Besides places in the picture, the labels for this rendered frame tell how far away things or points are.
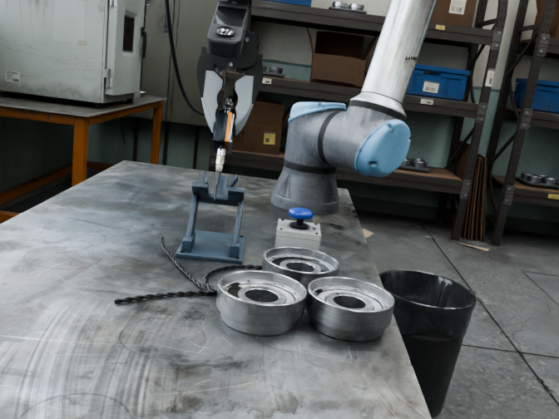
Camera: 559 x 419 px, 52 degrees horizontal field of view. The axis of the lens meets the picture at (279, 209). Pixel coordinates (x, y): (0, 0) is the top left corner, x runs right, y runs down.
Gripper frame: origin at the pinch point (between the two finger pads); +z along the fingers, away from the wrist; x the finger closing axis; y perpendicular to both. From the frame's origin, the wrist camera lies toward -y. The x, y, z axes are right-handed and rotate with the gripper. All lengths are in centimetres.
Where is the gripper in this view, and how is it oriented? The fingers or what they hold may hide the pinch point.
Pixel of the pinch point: (225, 125)
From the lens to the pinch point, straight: 86.4
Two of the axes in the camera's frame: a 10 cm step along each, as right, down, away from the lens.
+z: -1.2, 9.6, 2.4
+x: -9.9, -1.2, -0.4
